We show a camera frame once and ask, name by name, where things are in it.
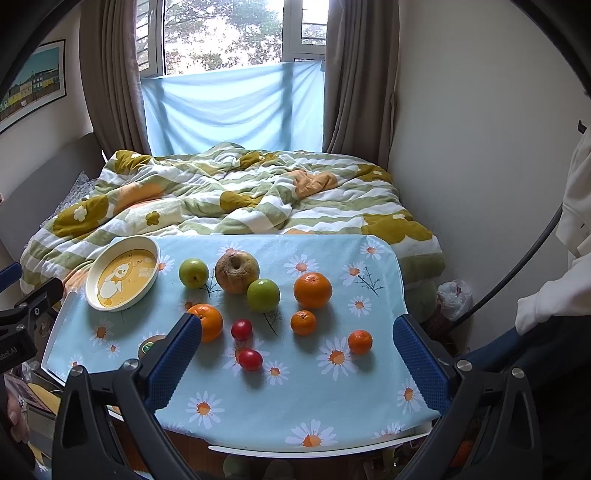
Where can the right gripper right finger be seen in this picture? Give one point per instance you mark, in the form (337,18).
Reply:
(430,375)

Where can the light blue window sheet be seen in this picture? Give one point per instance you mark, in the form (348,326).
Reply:
(270,107)

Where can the green striped floral quilt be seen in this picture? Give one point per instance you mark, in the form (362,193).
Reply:
(231,190)

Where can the wrinkled brownish apple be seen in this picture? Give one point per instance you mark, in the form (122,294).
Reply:
(235,270)

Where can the blue daisy tablecloth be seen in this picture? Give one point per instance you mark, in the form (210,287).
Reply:
(101,341)

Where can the medium orange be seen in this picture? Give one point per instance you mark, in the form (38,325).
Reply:
(210,319)

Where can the large green apple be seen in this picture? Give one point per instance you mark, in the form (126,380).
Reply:
(193,273)

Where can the brown curtain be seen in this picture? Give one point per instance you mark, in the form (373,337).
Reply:
(110,75)
(361,70)

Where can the white plastic bag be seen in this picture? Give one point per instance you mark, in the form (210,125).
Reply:
(455,298)

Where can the right brown curtain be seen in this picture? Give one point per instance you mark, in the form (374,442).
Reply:
(361,70)

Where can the grey bed headboard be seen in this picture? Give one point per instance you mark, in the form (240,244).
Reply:
(25,209)

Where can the brown kiwi with sticker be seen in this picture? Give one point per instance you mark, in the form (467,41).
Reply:
(147,343)

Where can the framed wall picture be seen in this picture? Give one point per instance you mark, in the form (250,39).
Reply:
(41,81)

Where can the red cherry tomato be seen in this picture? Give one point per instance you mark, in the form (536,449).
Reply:
(241,330)
(250,360)

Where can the small green apple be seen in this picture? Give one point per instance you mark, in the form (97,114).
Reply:
(263,295)

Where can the cream duck plate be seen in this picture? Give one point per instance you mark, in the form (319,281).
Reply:
(122,274)

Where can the left brown curtain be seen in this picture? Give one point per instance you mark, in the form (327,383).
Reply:
(110,75)

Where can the white window frame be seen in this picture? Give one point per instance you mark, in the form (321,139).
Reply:
(176,37)

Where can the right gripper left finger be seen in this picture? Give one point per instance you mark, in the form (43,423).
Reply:
(166,361)

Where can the large orange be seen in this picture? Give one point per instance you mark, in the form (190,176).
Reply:
(312,290)

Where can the left hand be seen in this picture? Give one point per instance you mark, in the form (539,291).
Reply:
(19,427)

